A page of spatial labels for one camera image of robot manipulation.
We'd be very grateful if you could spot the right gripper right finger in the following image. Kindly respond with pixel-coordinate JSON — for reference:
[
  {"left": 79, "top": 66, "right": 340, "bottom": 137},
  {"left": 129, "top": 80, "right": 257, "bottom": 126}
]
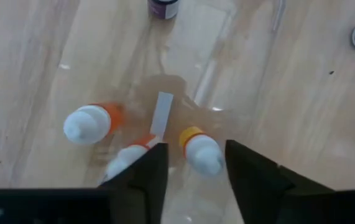
[{"left": 225, "top": 139, "right": 355, "bottom": 224}]

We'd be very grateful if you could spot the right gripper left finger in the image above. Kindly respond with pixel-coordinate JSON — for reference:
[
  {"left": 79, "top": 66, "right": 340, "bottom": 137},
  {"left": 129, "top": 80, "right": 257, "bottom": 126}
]
[{"left": 0, "top": 142, "right": 169, "bottom": 224}]

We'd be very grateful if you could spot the small red food coloring bottle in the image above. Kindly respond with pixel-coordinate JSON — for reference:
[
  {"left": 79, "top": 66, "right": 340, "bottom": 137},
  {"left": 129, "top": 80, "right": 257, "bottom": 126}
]
[{"left": 102, "top": 133, "right": 162, "bottom": 184}]

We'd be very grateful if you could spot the small yellow food coloring bottle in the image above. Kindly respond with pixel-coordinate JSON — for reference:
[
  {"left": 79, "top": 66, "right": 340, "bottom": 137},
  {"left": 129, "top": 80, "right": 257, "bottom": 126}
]
[{"left": 178, "top": 126, "right": 224, "bottom": 178}]

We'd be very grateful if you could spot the small orange food coloring bottle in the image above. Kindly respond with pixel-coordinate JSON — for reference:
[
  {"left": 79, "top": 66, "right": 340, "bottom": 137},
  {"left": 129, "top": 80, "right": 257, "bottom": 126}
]
[{"left": 63, "top": 102, "right": 124, "bottom": 146}]

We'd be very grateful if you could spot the clear plastic bin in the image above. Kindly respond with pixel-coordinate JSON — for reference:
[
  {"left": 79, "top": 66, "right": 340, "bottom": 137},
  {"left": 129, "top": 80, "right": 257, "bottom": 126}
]
[{"left": 52, "top": 0, "right": 287, "bottom": 224}]

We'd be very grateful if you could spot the large purple food coloring bottle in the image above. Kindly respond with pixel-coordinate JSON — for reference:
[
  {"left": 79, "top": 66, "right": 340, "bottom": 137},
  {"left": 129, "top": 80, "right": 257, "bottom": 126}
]
[{"left": 147, "top": 0, "right": 180, "bottom": 20}]

